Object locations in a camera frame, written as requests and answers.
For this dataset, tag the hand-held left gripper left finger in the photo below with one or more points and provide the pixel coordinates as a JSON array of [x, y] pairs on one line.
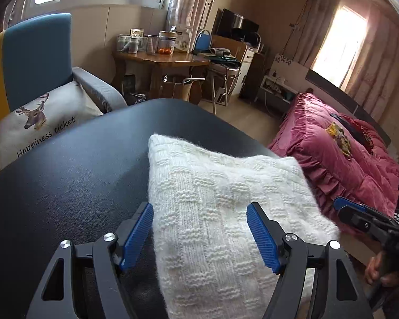
[[138, 236]]

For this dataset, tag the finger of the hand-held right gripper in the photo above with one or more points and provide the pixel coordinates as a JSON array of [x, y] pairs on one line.
[[347, 204]]

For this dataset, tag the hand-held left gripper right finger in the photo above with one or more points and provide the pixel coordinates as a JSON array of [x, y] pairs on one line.
[[262, 239]]

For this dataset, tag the cream knit sweater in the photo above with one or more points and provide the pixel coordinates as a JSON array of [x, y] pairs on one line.
[[219, 212]]

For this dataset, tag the person's right forearm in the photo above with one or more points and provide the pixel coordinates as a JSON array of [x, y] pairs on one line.
[[398, 302]]

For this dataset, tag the person's right hand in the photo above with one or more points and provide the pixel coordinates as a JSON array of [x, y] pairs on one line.
[[377, 269]]

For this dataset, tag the pink ruffled bed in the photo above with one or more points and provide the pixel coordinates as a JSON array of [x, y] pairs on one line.
[[319, 159]]

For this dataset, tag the red pillow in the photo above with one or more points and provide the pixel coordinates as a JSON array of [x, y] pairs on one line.
[[365, 133]]

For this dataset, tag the dark bed headboard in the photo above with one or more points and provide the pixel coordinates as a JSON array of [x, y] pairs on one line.
[[339, 88]]

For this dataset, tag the white low shelf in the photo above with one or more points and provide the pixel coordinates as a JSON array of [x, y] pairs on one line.
[[276, 88]]

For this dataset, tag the deer print pillow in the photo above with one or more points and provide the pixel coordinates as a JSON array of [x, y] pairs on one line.
[[43, 129]]

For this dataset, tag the pink curtain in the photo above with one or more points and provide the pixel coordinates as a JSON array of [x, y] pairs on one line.
[[382, 59]]

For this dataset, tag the brown paper bag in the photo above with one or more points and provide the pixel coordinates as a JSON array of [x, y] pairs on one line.
[[174, 88]]

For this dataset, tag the flower print panel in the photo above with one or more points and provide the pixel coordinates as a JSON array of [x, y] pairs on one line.
[[285, 59]]

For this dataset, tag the bright curtained window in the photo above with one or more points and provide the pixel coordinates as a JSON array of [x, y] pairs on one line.
[[342, 43]]

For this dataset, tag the wooden television cabinet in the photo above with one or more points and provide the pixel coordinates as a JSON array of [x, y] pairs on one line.
[[249, 73]]

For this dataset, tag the wooden desk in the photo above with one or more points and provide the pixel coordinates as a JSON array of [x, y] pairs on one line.
[[163, 61]]

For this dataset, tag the pair of oranges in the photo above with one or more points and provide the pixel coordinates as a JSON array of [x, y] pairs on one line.
[[164, 51]]

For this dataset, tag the row of white jars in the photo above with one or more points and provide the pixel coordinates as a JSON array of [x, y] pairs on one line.
[[129, 44]]

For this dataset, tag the large round tin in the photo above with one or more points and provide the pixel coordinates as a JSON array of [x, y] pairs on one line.
[[168, 41]]

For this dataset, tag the white box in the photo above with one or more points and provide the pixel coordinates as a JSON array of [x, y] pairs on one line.
[[183, 38]]

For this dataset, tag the blue chair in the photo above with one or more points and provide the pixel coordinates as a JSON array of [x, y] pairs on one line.
[[202, 41]]

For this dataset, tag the grey yellow blue sofa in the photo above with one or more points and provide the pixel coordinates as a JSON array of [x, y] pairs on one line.
[[36, 56]]

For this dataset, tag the black television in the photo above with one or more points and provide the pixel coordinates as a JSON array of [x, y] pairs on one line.
[[232, 23]]

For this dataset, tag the patterned beige curtain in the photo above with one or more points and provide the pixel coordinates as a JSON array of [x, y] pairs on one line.
[[189, 0], [15, 10]]

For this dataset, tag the white metal frame stool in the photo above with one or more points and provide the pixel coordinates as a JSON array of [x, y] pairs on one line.
[[216, 86]]

